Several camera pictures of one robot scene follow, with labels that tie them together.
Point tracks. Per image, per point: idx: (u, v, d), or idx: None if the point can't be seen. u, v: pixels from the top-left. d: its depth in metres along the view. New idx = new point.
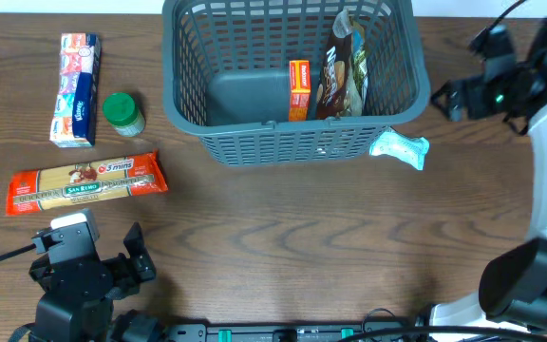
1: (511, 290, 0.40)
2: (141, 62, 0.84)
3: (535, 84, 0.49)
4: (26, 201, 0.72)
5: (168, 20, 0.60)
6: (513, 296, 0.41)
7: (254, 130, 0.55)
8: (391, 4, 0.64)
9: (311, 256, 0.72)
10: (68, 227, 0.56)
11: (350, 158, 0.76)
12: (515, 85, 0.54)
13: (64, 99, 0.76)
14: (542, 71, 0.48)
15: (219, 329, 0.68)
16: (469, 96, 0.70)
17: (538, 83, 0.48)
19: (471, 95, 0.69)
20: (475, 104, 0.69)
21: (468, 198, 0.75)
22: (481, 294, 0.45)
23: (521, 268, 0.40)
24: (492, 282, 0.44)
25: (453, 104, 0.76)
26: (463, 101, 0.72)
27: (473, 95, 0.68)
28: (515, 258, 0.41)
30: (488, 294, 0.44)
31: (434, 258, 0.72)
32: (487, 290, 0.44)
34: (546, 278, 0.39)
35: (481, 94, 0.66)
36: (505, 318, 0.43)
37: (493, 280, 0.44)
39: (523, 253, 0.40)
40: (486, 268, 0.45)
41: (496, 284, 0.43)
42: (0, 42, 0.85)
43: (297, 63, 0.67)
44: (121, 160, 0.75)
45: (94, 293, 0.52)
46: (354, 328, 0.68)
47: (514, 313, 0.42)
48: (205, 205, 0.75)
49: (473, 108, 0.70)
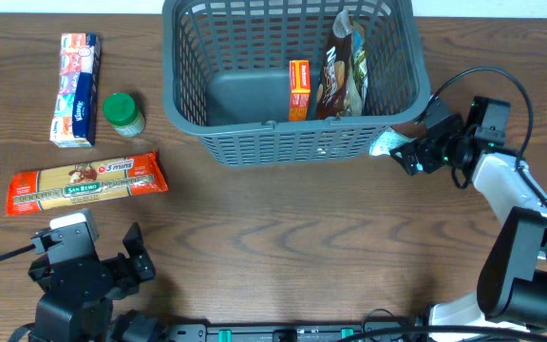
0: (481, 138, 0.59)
1: (510, 262, 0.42)
2: (141, 62, 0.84)
3: (465, 153, 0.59)
4: (26, 201, 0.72)
5: (168, 20, 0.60)
6: (514, 272, 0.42)
7: (254, 130, 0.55)
8: (391, 4, 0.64)
9: (311, 255, 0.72)
10: (67, 227, 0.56)
11: (350, 158, 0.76)
12: (455, 155, 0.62)
13: (64, 99, 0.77)
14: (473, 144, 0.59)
15: (219, 329, 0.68)
16: (422, 151, 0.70)
17: (468, 153, 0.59)
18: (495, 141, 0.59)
19: (426, 153, 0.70)
20: (427, 160, 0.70)
21: (468, 198, 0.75)
22: (482, 306, 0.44)
23: (509, 239, 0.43)
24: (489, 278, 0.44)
25: (409, 162, 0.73)
26: (416, 158, 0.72)
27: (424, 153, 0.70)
28: (503, 237, 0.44)
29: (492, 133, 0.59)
30: (489, 291, 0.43)
31: (434, 259, 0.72)
32: (488, 289, 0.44)
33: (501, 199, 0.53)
34: (537, 238, 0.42)
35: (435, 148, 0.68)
36: (517, 313, 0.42)
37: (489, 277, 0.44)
39: (506, 230, 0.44)
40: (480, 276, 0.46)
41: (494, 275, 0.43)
42: (0, 42, 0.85)
43: (297, 63, 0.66)
44: (121, 160, 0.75)
45: (94, 293, 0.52)
46: (354, 328, 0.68)
47: (524, 295, 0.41)
48: (205, 205, 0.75)
49: (427, 163, 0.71)
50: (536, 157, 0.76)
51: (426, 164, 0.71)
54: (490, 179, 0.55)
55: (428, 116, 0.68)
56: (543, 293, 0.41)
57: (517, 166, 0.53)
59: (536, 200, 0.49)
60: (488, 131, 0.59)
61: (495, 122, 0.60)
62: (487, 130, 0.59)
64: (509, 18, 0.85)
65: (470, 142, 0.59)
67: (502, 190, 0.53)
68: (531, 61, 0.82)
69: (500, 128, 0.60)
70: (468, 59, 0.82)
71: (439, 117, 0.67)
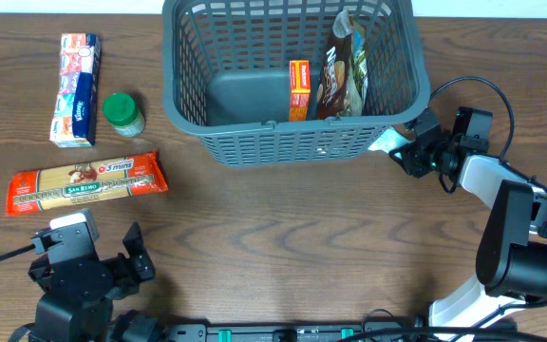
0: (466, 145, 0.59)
1: (504, 231, 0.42)
2: (141, 62, 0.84)
3: (451, 160, 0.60)
4: (26, 200, 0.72)
5: (168, 21, 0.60)
6: (509, 239, 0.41)
7: (254, 130, 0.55)
8: (391, 4, 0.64)
9: (311, 256, 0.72)
10: (67, 227, 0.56)
11: (350, 158, 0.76)
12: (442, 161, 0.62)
13: (64, 99, 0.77)
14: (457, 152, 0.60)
15: (219, 329, 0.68)
16: (410, 157, 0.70)
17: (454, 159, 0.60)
18: (479, 147, 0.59)
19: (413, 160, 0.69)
20: (414, 166, 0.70)
21: (468, 198, 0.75)
22: (483, 280, 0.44)
23: (501, 210, 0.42)
24: (487, 253, 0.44)
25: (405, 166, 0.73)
26: (406, 162, 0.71)
27: (413, 159, 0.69)
28: (496, 210, 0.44)
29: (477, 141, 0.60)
30: (487, 265, 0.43)
31: (434, 258, 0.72)
32: (486, 262, 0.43)
33: (489, 188, 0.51)
34: (528, 203, 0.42)
35: (422, 154, 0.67)
36: (516, 283, 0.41)
37: (487, 251, 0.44)
39: (498, 200, 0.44)
40: (478, 254, 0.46)
41: (490, 247, 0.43)
42: (0, 41, 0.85)
43: (297, 63, 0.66)
44: (121, 160, 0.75)
45: (95, 293, 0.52)
46: (354, 328, 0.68)
47: (520, 264, 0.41)
48: (205, 205, 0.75)
49: (415, 169, 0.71)
50: (536, 158, 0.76)
51: (415, 170, 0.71)
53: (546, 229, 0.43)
54: (477, 173, 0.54)
55: (418, 123, 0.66)
56: (539, 259, 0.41)
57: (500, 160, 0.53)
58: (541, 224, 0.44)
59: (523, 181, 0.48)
60: (474, 139, 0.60)
61: (480, 128, 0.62)
62: (472, 139, 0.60)
64: (509, 18, 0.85)
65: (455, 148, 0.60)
67: (489, 180, 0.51)
68: (531, 61, 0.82)
69: (484, 137, 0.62)
70: (468, 59, 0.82)
71: (427, 123, 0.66)
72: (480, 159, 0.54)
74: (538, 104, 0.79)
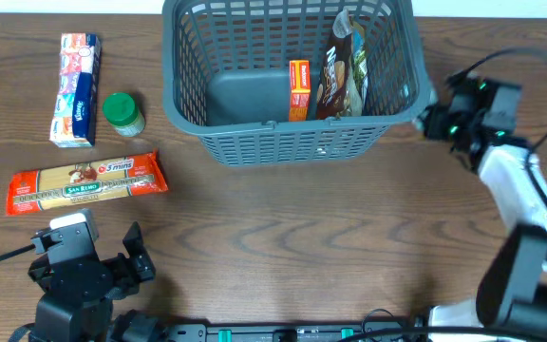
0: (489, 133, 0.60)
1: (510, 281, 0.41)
2: (141, 62, 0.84)
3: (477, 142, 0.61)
4: (26, 201, 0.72)
5: (168, 21, 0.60)
6: (514, 291, 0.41)
7: (254, 130, 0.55)
8: (391, 4, 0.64)
9: (311, 256, 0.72)
10: (67, 227, 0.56)
11: (350, 158, 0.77)
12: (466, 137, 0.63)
13: (64, 99, 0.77)
14: (479, 135, 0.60)
15: (219, 329, 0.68)
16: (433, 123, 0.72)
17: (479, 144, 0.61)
18: (503, 127, 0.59)
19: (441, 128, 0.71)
20: (435, 129, 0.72)
21: (467, 198, 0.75)
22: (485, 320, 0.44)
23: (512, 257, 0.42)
24: (492, 294, 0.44)
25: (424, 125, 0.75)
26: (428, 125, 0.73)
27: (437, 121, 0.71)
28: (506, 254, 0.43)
29: (501, 118, 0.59)
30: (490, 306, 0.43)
31: (434, 258, 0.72)
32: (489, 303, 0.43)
33: (509, 197, 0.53)
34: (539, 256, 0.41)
35: (448, 117, 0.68)
36: (517, 328, 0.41)
37: (491, 294, 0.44)
39: (509, 243, 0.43)
40: (482, 291, 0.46)
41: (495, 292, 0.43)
42: (0, 41, 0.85)
43: (297, 63, 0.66)
44: (121, 160, 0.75)
45: (95, 294, 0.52)
46: (354, 328, 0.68)
47: (522, 311, 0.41)
48: (205, 205, 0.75)
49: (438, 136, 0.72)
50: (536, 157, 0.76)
51: (434, 130, 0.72)
53: None
54: (500, 177, 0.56)
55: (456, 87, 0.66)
56: (543, 306, 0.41)
57: (525, 167, 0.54)
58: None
59: (541, 211, 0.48)
60: (499, 116, 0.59)
61: (504, 105, 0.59)
62: (496, 116, 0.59)
64: (508, 19, 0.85)
65: (479, 130, 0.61)
67: (510, 191, 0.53)
68: (531, 61, 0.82)
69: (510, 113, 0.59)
70: (468, 59, 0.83)
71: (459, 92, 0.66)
72: (502, 166, 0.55)
74: (538, 104, 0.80)
